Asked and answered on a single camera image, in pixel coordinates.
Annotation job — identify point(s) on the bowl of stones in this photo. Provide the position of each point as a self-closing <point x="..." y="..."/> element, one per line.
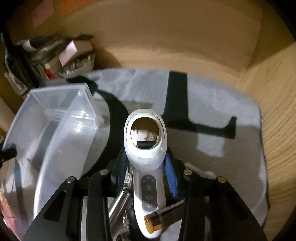
<point x="81" y="65"/>

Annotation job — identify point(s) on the silver metal cylinder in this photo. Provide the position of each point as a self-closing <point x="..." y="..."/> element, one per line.
<point x="117" y="206"/>

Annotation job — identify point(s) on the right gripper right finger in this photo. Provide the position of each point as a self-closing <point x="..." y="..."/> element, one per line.
<point x="174" y="169"/>

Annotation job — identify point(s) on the clear plastic storage bin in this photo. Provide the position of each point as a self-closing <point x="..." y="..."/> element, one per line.
<point x="52" y="134"/>

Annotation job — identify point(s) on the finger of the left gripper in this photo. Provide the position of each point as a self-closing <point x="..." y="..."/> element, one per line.
<point x="8" y="152"/>

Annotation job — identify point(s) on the black gold lighter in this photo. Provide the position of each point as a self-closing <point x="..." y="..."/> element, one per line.
<point x="165" y="217"/>

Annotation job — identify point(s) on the white handheld massager device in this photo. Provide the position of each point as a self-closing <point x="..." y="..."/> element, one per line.
<point x="145" y="143"/>

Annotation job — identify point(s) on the stack of papers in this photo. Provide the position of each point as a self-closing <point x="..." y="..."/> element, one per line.
<point x="42" y="49"/>

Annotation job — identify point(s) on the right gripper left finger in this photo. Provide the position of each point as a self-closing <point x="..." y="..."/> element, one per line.
<point x="119" y="172"/>

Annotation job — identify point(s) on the grey patterned mat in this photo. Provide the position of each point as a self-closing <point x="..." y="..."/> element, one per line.
<point x="213" y="128"/>

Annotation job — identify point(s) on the white paper card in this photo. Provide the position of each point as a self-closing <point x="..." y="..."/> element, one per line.
<point x="74" y="49"/>

